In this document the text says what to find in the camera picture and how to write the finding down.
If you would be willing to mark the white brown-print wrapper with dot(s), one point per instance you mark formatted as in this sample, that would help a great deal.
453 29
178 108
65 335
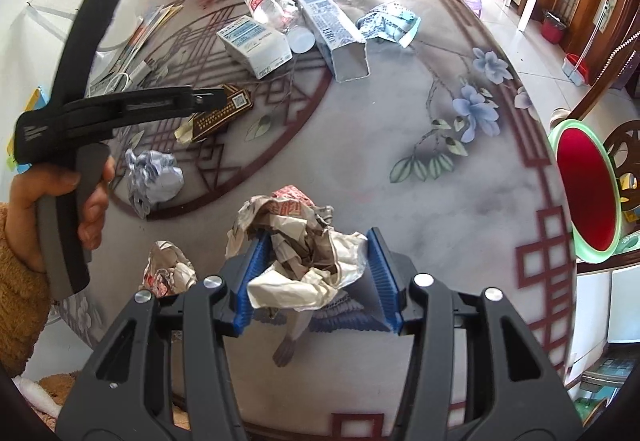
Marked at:
300 261

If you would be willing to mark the red bin green rim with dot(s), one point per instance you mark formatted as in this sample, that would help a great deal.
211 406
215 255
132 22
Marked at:
585 186

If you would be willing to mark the brown gold patterned box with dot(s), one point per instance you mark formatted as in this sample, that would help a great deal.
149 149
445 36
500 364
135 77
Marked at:
220 116

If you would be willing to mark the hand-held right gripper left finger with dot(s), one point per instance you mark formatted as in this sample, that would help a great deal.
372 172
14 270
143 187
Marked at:
250 281

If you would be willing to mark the purple plastic stool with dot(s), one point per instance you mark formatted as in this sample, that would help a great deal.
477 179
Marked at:
472 1

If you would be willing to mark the person's left forearm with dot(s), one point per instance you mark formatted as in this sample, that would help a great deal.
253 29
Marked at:
17 301

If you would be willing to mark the blue white wrapper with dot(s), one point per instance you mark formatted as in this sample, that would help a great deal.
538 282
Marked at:
387 21

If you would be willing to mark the clear plastic bottle red label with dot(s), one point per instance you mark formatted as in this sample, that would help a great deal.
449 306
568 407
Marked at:
265 1

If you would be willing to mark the small red waste basket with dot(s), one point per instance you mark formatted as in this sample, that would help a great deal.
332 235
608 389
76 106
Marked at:
554 28

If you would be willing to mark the white round lid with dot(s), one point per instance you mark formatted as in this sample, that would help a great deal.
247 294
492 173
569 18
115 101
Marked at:
300 40

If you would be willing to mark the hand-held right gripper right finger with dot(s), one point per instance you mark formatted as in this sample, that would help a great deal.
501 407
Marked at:
382 281

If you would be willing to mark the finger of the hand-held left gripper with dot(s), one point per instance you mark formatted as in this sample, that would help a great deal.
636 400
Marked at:
175 101

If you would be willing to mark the person's left hand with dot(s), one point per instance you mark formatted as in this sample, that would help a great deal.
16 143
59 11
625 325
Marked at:
22 216

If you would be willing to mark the silver red wrapper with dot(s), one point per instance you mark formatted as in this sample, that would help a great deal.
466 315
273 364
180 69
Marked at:
167 268

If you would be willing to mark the carved wooden chair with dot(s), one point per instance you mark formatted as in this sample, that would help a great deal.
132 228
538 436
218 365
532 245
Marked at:
617 141

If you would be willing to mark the long white blue carton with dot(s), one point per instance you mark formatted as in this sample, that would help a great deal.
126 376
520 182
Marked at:
330 28

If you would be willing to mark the blue silver foil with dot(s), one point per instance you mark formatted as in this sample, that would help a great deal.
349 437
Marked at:
152 176

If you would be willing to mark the red blue dustpan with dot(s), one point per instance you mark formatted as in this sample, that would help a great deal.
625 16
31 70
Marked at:
575 68

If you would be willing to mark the stout white blue carton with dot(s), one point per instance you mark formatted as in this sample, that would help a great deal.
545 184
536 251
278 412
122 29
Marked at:
255 43

